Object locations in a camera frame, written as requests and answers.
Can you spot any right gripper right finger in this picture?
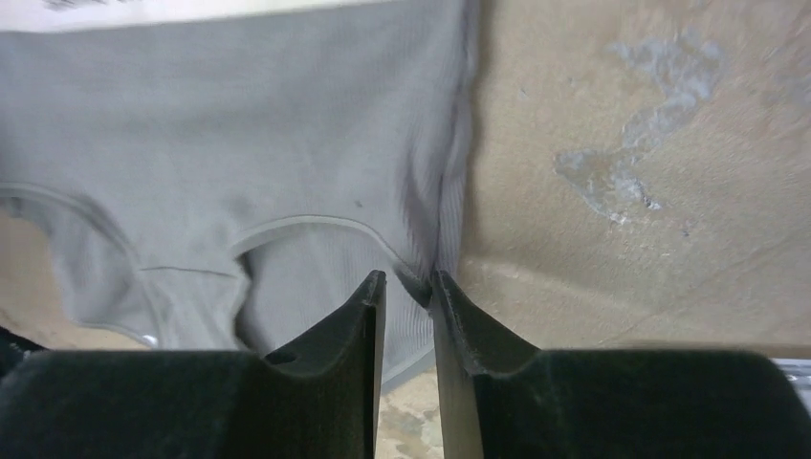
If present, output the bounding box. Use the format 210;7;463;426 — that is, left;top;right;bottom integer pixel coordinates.
430;272;810;458

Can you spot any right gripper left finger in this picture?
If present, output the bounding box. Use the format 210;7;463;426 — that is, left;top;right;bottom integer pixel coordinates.
1;271;386;458

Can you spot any grey underwear with beige band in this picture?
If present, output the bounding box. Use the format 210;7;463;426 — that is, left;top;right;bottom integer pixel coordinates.
1;1;478;390

